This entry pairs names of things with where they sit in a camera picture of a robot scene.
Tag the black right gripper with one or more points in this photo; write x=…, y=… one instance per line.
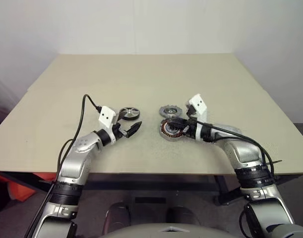
x=189, y=129

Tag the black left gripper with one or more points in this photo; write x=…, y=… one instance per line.
x=120, y=131

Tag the silver spoked rotor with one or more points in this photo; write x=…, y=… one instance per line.
x=130, y=113

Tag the round motor housing copper windings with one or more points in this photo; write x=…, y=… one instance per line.
x=167, y=134

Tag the grey round motor lid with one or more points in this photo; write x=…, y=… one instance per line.
x=170, y=110

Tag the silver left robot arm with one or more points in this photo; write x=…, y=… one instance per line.
x=74, y=161

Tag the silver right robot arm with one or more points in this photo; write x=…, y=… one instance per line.
x=245, y=153

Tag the dark rounded shape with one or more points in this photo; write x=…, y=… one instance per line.
x=117, y=217

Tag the grey robot torso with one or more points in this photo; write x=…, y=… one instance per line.
x=151, y=231

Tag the orange object under table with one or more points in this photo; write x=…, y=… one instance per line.
x=22, y=191

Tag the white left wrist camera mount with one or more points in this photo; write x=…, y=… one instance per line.
x=106, y=116

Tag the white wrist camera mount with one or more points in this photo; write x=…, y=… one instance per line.
x=199, y=103
x=106, y=116

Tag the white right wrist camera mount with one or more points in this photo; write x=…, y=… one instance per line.
x=199, y=103

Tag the black table frame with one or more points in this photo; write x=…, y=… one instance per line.
x=146, y=182

